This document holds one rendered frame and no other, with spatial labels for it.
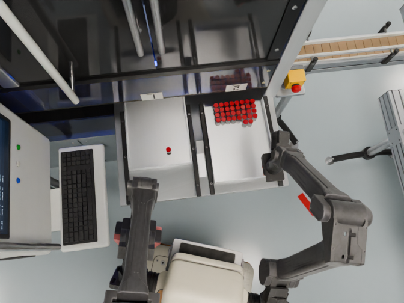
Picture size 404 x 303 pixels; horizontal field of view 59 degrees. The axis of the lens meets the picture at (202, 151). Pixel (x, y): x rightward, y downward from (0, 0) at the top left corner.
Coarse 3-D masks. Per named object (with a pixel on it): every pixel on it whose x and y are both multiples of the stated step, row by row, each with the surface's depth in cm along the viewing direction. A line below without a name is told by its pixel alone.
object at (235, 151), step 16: (208, 112) 157; (256, 112) 157; (208, 128) 155; (224, 128) 155; (240, 128) 155; (256, 128) 155; (224, 144) 153; (240, 144) 153; (256, 144) 153; (224, 160) 151; (240, 160) 151; (256, 160) 152; (224, 176) 149; (240, 176) 150; (256, 176) 146
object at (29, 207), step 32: (0, 128) 115; (32, 128) 142; (0, 160) 113; (32, 160) 138; (0, 192) 111; (32, 192) 135; (0, 224) 109; (32, 224) 132; (0, 256) 111; (32, 256) 136
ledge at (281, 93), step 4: (280, 88) 160; (280, 92) 160; (284, 92) 160; (288, 92) 160; (292, 92) 160; (300, 92) 160; (304, 92) 160; (276, 96) 161; (280, 96) 160; (284, 96) 161; (288, 96) 161
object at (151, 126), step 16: (128, 112) 156; (144, 112) 156; (160, 112) 156; (176, 112) 156; (128, 128) 154; (144, 128) 154; (160, 128) 154; (176, 128) 154; (128, 144) 151; (144, 144) 152; (160, 144) 152; (176, 144) 152; (128, 160) 147; (144, 160) 150; (160, 160) 151; (176, 160) 151
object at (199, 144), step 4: (200, 140) 147; (196, 144) 148; (200, 144) 149; (200, 148) 150; (200, 152) 151; (200, 156) 151; (200, 160) 151; (204, 160) 151; (200, 164) 150; (204, 164) 151; (200, 168) 150; (204, 168) 150; (200, 172) 150; (204, 172) 150; (200, 176) 149; (204, 176) 149
